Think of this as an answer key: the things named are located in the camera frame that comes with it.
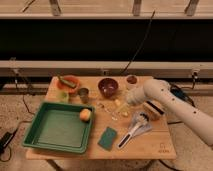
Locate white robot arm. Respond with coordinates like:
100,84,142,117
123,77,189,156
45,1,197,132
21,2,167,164
118,79,213,147

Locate purple bowl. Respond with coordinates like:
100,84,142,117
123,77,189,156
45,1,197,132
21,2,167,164
98,78,118,98

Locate yellow corn toy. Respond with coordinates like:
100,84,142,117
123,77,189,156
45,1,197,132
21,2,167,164
114,99,121,107

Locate wooden table board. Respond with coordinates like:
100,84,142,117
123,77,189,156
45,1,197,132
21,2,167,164
26,76,176,160

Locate white dish brush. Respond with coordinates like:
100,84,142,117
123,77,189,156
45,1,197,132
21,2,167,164
118,113,148,149

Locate teal sponge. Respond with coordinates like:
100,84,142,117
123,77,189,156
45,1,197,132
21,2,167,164
98,127,117,151

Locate glass jar with brown lid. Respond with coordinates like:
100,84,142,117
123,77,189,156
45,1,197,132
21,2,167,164
126,75,138,90

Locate orange peach fruit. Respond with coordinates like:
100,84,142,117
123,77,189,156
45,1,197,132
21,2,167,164
79,109,91,122

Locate small metal cup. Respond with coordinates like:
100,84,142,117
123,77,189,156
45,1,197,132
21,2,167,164
78,88,89,104

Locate blue power box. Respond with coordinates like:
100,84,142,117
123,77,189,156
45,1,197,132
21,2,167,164
171,89,195,106

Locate green cucumber toy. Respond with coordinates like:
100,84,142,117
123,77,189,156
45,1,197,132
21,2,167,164
58,76,76,88

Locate light green cup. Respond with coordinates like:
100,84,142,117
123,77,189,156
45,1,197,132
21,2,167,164
56,91,69,103

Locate green plastic tray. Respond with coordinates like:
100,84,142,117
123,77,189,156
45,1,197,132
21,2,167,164
23,102,94,154

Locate black power adapter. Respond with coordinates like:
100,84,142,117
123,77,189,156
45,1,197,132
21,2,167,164
0,132,13,154

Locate black hanging cable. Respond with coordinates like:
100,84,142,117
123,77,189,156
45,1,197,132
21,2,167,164
119,9,157,77

